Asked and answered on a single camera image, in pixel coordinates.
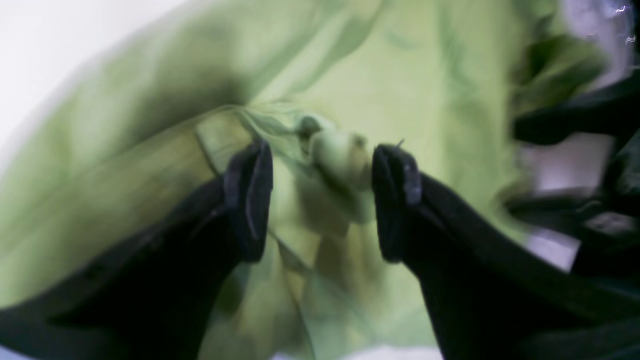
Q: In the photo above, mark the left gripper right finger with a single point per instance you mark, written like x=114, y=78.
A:
x=487, y=297

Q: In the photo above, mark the green t-shirt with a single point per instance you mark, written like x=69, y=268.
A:
x=321, y=82

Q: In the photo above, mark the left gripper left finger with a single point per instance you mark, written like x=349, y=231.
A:
x=149, y=296

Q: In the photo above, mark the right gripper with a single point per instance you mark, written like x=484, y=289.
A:
x=585, y=203

